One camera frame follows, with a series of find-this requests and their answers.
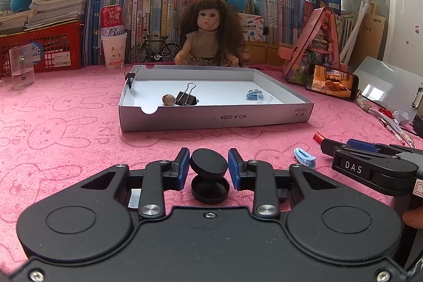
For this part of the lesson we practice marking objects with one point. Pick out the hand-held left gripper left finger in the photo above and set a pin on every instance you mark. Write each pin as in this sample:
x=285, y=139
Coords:
x=184, y=169

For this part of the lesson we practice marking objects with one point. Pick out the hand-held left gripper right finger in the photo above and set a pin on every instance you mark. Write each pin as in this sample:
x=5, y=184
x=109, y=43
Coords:
x=234, y=169

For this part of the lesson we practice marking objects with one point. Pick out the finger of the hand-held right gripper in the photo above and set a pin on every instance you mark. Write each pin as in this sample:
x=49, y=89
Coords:
x=332, y=146
x=360, y=145

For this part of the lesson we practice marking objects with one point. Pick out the red clip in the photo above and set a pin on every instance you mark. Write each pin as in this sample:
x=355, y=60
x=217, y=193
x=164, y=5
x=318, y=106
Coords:
x=318, y=137

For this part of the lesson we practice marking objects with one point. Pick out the black round lid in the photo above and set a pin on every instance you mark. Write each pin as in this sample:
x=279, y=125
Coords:
x=208, y=163

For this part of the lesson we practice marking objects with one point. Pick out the light blue hair clip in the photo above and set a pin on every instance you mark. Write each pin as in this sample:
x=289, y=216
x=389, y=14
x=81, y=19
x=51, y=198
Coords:
x=304, y=157
x=253, y=94

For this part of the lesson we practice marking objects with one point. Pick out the black round cap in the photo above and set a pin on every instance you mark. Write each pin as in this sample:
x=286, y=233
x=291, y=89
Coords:
x=210, y=194

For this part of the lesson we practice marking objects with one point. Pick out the large black binder clip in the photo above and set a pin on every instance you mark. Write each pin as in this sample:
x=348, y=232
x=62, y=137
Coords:
x=186, y=98

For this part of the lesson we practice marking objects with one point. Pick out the brown nut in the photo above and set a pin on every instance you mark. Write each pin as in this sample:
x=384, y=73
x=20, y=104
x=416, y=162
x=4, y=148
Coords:
x=169, y=100

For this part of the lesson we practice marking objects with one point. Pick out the white cardboard box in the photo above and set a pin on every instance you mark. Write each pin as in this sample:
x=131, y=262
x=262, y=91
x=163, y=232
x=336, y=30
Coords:
x=224, y=87

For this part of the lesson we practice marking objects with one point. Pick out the person's right hand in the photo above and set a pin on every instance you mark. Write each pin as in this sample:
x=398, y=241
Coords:
x=413, y=219

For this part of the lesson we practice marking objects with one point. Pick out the red pen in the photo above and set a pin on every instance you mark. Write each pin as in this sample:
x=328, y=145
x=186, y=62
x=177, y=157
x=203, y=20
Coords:
x=400, y=133

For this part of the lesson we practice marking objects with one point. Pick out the grey paper origami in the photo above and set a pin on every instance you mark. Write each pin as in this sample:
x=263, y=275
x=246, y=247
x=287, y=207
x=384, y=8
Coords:
x=400, y=117

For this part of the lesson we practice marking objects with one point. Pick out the black smartphone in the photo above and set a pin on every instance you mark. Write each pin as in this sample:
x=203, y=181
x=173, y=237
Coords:
x=332, y=83

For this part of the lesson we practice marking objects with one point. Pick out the grey plastic folder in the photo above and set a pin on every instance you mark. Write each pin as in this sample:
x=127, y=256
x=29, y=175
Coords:
x=383, y=83

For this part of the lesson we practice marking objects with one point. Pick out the silver metal clip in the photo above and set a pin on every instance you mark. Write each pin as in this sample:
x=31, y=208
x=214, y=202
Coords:
x=417, y=97

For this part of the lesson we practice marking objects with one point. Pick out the small black binder clip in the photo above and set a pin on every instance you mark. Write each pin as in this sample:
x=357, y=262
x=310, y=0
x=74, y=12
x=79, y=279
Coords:
x=130, y=78

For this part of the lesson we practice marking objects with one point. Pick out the pink triangular case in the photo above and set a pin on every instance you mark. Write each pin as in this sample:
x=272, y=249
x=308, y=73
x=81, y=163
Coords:
x=317, y=40

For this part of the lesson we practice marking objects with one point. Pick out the row of thin books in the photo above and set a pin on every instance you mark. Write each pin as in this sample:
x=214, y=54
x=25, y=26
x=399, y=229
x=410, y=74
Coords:
x=345, y=34

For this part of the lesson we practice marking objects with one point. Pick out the yellow cardboard box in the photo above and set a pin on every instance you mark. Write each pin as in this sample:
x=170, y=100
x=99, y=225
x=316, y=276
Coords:
x=267, y=54

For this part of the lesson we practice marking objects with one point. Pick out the small lidded jar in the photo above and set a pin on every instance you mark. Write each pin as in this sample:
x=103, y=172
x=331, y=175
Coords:
x=245, y=57

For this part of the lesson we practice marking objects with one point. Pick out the pink rabbit print cloth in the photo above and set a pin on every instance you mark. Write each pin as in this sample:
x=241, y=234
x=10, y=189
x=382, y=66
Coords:
x=66, y=136

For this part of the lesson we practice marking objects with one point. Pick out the black toy bicycle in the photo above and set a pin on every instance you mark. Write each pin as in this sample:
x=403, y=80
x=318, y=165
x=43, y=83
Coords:
x=142, y=52

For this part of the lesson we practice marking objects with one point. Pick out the brown haired doll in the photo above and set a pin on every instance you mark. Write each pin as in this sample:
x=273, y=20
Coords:
x=205, y=37

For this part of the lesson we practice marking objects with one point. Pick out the white paper cup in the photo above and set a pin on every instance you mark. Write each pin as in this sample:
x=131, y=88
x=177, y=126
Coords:
x=114, y=50

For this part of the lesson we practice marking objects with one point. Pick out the row of blue spine books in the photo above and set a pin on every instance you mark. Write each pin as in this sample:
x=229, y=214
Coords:
x=284, y=14

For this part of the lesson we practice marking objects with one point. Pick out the white printed carton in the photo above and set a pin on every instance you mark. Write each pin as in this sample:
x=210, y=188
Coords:
x=252, y=27

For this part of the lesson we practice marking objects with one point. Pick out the row of colourful books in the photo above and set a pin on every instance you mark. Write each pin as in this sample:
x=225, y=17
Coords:
x=145, y=14

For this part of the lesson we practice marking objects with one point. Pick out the red drink can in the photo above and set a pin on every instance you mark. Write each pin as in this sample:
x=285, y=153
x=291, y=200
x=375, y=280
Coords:
x=112, y=19

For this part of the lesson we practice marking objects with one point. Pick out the red plastic crate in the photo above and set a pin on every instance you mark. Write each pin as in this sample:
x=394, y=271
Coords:
x=56, y=47

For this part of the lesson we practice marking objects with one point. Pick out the clear glass mug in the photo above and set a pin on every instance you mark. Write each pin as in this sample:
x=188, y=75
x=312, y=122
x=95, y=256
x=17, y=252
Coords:
x=21, y=70

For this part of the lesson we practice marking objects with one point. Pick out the white pipe frame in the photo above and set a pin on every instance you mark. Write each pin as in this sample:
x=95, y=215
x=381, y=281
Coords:
x=355, y=27

